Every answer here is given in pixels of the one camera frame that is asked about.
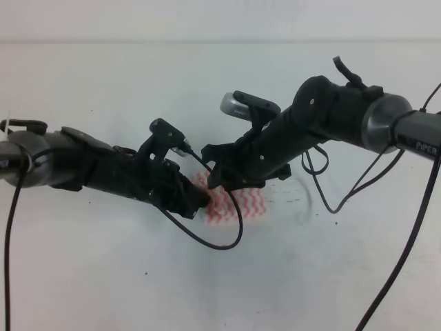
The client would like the black right camera cable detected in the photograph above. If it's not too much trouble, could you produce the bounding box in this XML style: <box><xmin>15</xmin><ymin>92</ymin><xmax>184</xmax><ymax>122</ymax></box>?
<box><xmin>301</xmin><ymin>81</ymin><xmax>441</xmax><ymax>331</ymax></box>

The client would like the pink white wavy towel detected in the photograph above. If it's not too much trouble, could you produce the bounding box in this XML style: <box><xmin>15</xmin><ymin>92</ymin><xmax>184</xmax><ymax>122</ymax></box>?
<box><xmin>192</xmin><ymin>170</ymin><xmax>267</xmax><ymax>226</ymax></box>

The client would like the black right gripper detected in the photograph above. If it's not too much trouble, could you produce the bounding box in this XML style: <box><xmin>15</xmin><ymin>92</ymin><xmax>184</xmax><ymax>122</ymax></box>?
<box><xmin>201</xmin><ymin>106</ymin><xmax>310</xmax><ymax>190</ymax></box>

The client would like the black left camera cable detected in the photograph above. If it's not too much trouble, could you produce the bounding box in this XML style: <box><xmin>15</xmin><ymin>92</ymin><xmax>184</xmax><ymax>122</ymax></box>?
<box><xmin>1</xmin><ymin>148</ymin><xmax>244</xmax><ymax>331</ymax></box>

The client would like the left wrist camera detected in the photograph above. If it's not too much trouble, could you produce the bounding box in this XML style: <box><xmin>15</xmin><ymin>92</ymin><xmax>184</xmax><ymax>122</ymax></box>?
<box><xmin>136</xmin><ymin>118</ymin><xmax>192</xmax><ymax>162</ymax></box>

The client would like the black camera cable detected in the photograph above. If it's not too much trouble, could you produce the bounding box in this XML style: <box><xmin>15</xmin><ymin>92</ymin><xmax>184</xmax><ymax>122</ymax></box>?
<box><xmin>1</xmin><ymin>148</ymin><xmax>244</xmax><ymax>331</ymax></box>
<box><xmin>301</xmin><ymin>81</ymin><xmax>441</xmax><ymax>331</ymax></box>

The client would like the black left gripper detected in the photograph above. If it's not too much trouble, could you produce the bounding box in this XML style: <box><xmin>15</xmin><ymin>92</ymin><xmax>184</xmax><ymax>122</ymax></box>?
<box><xmin>83</xmin><ymin>154</ymin><xmax>211</xmax><ymax>219</ymax></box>

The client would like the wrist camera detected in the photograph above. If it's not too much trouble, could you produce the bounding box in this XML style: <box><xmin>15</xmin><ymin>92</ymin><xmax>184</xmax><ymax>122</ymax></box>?
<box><xmin>220</xmin><ymin>90</ymin><xmax>281</xmax><ymax>132</ymax></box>
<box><xmin>136</xmin><ymin>118</ymin><xmax>192</xmax><ymax>162</ymax></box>

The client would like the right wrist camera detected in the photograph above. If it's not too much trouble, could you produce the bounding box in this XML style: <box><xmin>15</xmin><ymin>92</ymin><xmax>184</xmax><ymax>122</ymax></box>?
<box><xmin>220</xmin><ymin>90</ymin><xmax>281</xmax><ymax>132</ymax></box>

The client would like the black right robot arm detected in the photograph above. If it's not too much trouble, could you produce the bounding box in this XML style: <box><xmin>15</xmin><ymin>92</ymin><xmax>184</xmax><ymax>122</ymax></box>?
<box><xmin>202</xmin><ymin>57</ymin><xmax>440</xmax><ymax>190</ymax></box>

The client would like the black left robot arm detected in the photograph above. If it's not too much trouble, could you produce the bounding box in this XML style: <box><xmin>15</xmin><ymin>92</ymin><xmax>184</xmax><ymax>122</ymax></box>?
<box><xmin>1</xmin><ymin>120</ymin><xmax>210</xmax><ymax>219</ymax></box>

